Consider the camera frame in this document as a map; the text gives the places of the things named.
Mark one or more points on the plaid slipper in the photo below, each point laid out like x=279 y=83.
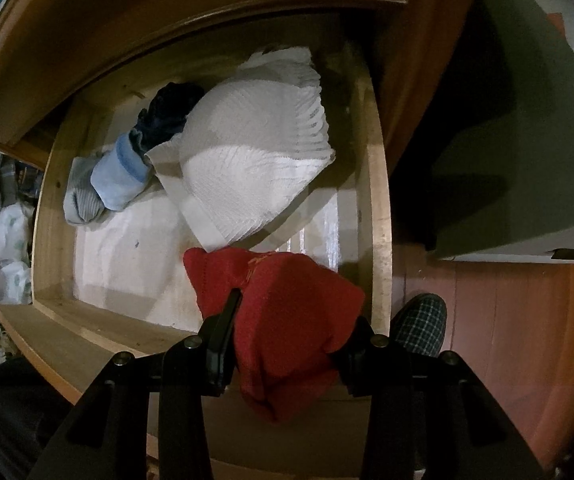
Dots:
x=419 y=325

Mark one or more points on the white ribbed underwear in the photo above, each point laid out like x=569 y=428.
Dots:
x=247 y=160

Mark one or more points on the grey white sock roll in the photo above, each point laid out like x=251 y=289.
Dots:
x=83 y=200

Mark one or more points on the wooden drawer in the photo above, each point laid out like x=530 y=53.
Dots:
x=47 y=240

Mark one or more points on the brown wooden nightstand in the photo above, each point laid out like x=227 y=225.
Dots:
x=117 y=5

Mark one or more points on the light blue sock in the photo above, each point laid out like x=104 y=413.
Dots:
x=117 y=175

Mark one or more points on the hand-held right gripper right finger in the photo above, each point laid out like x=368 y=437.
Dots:
x=354 y=362

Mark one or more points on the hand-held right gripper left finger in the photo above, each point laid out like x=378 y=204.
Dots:
x=217 y=347

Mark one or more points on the red underwear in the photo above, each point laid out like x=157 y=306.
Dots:
x=287 y=320

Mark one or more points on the dark navy sock roll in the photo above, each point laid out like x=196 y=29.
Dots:
x=169 y=110

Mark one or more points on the white drawer liner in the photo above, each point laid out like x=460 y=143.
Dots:
x=127 y=260

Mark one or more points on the person's dark trouser leg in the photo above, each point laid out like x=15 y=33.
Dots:
x=12 y=410

